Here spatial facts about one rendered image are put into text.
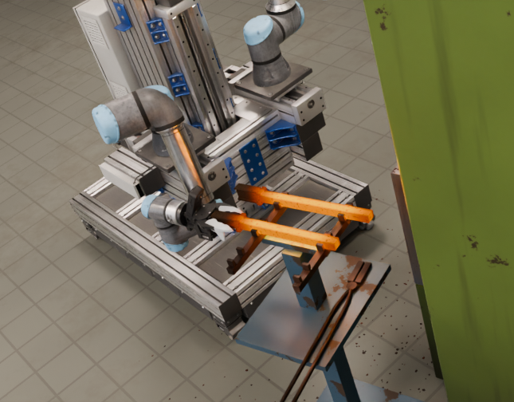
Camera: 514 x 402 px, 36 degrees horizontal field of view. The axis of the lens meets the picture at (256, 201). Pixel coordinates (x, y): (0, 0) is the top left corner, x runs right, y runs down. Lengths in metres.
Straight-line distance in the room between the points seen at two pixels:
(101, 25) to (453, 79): 1.75
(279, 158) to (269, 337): 1.08
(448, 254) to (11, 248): 2.84
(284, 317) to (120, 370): 1.21
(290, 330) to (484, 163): 0.80
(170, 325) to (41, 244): 1.10
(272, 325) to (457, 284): 0.56
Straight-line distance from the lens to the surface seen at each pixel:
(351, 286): 2.26
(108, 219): 3.72
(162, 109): 2.32
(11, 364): 3.64
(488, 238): 1.84
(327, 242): 2.02
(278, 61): 3.01
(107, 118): 2.31
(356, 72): 4.63
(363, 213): 2.08
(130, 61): 3.13
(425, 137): 1.72
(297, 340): 2.18
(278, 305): 2.30
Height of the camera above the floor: 2.25
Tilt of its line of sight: 36 degrees down
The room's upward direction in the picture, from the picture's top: 20 degrees counter-clockwise
